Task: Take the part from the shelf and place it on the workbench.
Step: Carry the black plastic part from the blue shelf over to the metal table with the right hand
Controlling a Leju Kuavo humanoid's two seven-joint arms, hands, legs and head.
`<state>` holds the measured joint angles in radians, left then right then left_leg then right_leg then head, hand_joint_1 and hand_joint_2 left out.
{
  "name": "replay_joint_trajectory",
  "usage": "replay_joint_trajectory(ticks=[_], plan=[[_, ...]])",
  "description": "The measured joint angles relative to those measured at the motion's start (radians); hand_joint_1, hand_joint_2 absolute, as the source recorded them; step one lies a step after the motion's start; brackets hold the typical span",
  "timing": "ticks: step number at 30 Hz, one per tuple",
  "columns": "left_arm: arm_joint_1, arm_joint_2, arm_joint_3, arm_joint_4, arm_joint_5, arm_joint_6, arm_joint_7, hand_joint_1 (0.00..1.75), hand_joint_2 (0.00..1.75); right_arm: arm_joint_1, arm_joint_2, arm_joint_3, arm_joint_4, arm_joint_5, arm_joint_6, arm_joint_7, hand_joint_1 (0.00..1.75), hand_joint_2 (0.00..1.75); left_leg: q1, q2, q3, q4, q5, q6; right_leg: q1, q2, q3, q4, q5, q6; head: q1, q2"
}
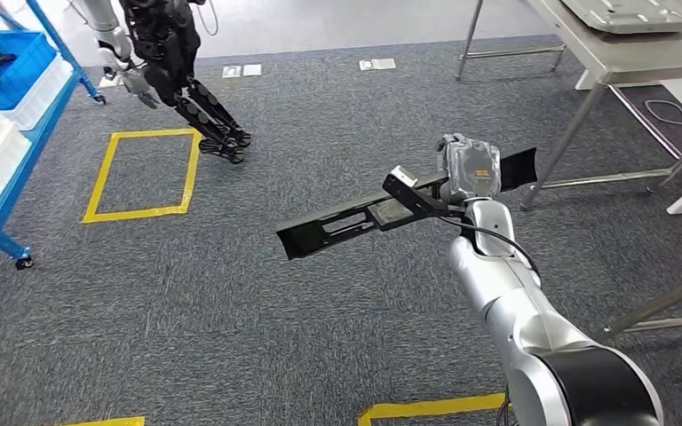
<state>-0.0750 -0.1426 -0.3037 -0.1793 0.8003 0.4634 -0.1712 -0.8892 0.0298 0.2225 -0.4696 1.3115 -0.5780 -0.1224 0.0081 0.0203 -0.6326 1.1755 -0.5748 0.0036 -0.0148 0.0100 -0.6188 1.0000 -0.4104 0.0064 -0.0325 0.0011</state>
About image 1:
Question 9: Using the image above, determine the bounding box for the steel workbench table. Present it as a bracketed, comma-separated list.
[456, 0, 682, 211]

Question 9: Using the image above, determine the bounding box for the bystander robot grey hand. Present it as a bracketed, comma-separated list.
[120, 67, 161, 111]

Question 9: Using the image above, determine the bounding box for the black bystander humanoid robot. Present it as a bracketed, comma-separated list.
[79, 0, 253, 166]

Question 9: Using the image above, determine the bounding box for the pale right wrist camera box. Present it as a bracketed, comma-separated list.
[389, 165, 418, 188]

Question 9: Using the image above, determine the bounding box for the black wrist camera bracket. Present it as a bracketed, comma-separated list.
[382, 175, 465, 217]

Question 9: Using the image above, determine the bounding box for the black plastic part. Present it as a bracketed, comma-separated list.
[274, 146, 539, 262]

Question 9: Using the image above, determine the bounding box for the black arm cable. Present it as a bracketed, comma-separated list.
[438, 214, 543, 283]

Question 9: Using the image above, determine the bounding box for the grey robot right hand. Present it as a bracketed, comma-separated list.
[434, 133, 504, 205]

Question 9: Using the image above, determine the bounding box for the grey floor cable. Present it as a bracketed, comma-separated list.
[644, 99, 682, 162]

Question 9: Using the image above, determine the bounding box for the blue metal shelf rack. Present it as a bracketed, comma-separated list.
[0, 0, 107, 272]

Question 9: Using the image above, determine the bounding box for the blue plastic bin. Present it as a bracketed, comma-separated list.
[0, 30, 59, 112]

